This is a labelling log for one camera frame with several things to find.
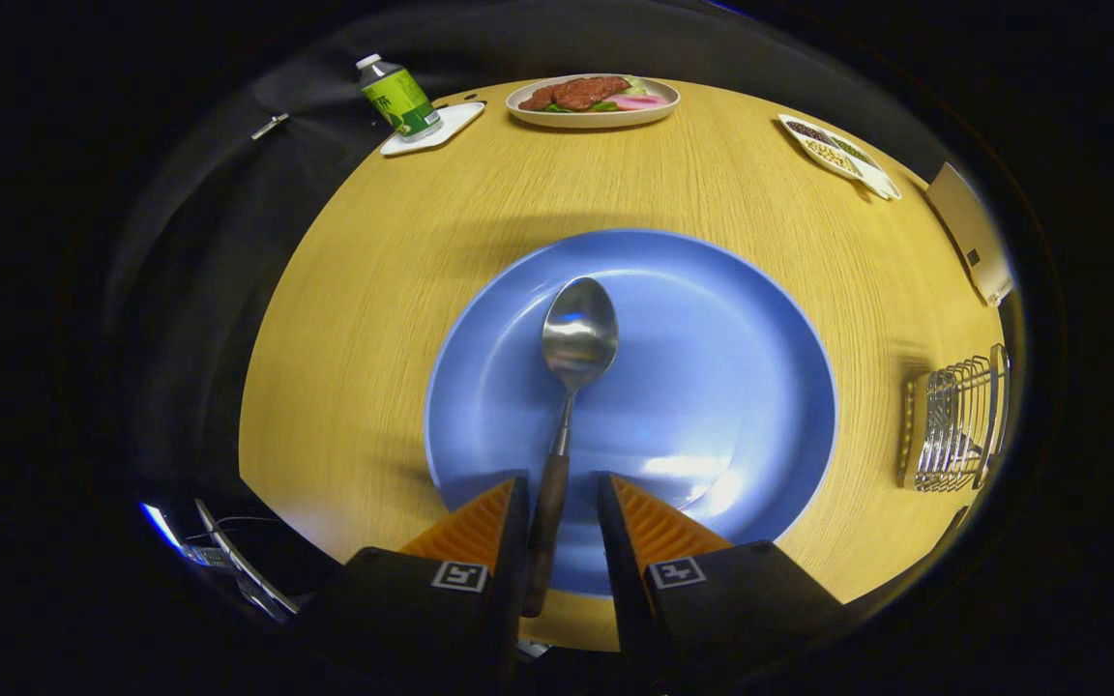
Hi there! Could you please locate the white toaster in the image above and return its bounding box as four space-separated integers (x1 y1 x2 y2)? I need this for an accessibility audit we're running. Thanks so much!
924 161 1015 307

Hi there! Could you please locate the white square coaster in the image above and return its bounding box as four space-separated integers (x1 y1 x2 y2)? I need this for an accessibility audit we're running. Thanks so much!
380 101 486 158

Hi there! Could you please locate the white divided bean dish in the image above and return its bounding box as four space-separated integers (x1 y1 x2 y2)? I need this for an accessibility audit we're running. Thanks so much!
777 113 903 202

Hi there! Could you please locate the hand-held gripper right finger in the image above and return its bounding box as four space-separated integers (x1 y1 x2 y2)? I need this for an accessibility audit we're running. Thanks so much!
597 472 850 673

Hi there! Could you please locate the brown meat slice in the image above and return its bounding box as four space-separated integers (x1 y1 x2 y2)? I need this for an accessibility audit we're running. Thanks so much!
518 75 631 112

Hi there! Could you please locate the computer monitor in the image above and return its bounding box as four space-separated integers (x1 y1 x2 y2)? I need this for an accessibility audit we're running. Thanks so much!
139 497 302 624

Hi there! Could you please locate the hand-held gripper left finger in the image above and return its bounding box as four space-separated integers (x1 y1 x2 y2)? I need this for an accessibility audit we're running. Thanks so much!
310 472 531 678

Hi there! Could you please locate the white food plate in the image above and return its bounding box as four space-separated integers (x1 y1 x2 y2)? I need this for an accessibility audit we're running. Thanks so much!
505 74 682 130

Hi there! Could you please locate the blue plate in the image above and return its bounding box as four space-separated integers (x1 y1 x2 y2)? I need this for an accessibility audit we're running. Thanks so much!
424 228 838 597

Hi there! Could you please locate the spoon with wooden handle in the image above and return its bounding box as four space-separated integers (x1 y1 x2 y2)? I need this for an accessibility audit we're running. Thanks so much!
521 276 620 619

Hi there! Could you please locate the green drink bottle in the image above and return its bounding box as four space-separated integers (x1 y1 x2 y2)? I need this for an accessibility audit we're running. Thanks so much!
356 53 443 142

